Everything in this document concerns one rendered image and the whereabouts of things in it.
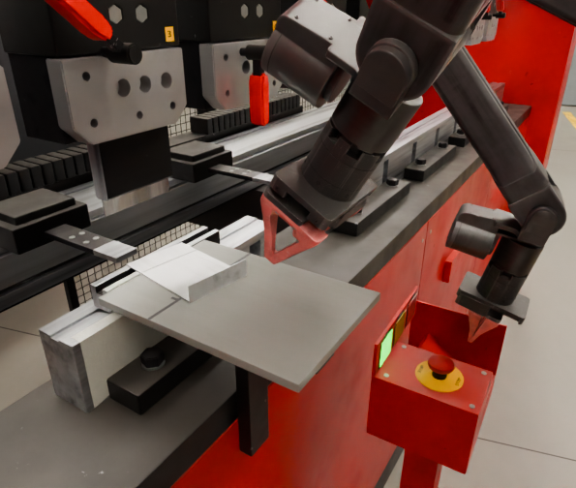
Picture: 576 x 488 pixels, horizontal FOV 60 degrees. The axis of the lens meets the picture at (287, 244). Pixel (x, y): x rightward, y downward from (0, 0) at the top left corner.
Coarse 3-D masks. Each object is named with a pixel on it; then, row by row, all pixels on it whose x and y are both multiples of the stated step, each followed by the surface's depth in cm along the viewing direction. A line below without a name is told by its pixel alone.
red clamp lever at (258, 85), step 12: (240, 48) 62; (252, 48) 61; (252, 84) 62; (264, 84) 62; (252, 96) 63; (264, 96) 63; (252, 108) 64; (264, 108) 63; (252, 120) 65; (264, 120) 64
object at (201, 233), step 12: (204, 228) 73; (180, 240) 69; (192, 240) 71; (216, 240) 72; (156, 252) 66; (108, 276) 60; (120, 276) 61; (96, 288) 58; (96, 300) 59; (108, 312) 58
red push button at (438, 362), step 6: (438, 354) 77; (432, 360) 75; (438, 360) 75; (444, 360) 75; (450, 360) 75; (432, 366) 75; (438, 366) 74; (444, 366) 74; (450, 366) 74; (432, 372) 77; (438, 372) 74; (444, 372) 74; (450, 372) 74; (438, 378) 76; (444, 378) 76
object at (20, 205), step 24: (48, 192) 76; (0, 216) 69; (24, 216) 69; (48, 216) 71; (72, 216) 74; (0, 240) 69; (24, 240) 68; (48, 240) 71; (72, 240) 68; (96, 240) 68
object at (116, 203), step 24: (96, 144) 52; (120, 144) 54; (144, 144) 57; (168, 144) 60; (96, 168) 54; (120, 168) 55; (144, 168) 58; (168, 168) 61; (96, 192) 55; (120, 192) 56; (144, 192) 60
